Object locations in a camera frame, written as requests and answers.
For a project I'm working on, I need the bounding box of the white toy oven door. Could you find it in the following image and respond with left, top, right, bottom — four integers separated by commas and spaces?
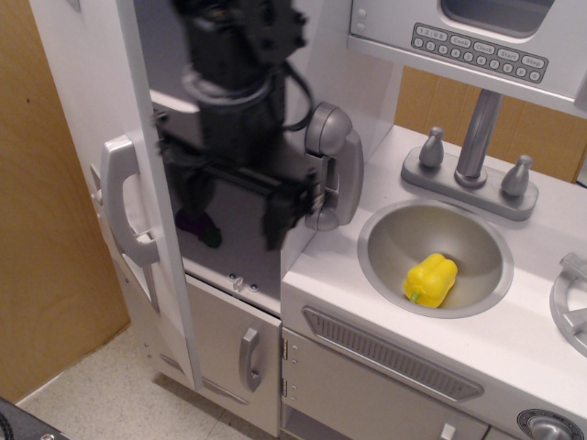
282, 329, 489, 439

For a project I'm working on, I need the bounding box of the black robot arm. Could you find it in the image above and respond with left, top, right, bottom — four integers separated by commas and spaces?
157, 1, 318, 250

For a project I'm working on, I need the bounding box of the white toy freezer door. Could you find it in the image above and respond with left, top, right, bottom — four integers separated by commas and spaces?
146, 269, 282, 437

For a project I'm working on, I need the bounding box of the yellow toy bell pepper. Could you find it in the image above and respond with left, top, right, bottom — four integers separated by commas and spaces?
403, 253, 458, 308

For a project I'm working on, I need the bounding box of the white toy fridge door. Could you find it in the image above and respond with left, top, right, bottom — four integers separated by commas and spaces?
28, 0, 204, 391

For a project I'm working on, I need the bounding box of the black case corner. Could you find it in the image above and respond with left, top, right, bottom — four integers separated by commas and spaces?
1, 398, 69, 440

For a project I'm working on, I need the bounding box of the silver freezer door handle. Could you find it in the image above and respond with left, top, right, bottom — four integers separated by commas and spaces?
238, 327, 260, 392

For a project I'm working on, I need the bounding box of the silver toy faucet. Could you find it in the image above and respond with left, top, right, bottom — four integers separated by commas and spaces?
401, 89, 539, 221

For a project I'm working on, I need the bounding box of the silver oven vent panel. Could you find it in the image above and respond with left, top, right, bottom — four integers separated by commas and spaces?
302, 307, 484, 402

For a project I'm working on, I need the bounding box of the silver toy wall phone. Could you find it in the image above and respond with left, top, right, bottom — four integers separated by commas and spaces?
305, 103, 364, 232

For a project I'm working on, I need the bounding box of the purple toy eggplant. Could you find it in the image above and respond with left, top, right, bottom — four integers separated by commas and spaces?
174, 209, 223, 248

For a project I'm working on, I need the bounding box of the white toy microwave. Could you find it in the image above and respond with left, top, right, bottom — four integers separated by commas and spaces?
348, 1, 586, 117

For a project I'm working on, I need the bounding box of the white toy kitchen cabinet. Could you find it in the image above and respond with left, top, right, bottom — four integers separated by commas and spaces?
136, 1, 586, 439

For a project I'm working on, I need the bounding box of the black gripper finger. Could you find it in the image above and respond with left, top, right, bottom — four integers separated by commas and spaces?
164, 153, 216, 215
261, 187, 316, 250

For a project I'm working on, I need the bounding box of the silver round sink bowl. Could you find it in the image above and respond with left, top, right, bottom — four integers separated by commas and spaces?
358, 201, 514, 318

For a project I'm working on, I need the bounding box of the silver oven knob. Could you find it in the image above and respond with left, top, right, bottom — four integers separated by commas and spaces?
517, 409, 585, 440

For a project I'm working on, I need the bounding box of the silver fridge door handle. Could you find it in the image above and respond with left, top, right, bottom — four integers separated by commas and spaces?
99, 132, 161, 268

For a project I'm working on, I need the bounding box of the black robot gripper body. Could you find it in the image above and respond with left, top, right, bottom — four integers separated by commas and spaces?
153, 100, 322, 203

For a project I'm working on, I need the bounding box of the wooden board panel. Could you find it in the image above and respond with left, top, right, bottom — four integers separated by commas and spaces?
1, 1, 129, 402

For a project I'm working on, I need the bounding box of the silver stove burner ring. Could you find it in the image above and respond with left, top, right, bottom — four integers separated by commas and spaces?
548, 251, 587, 358

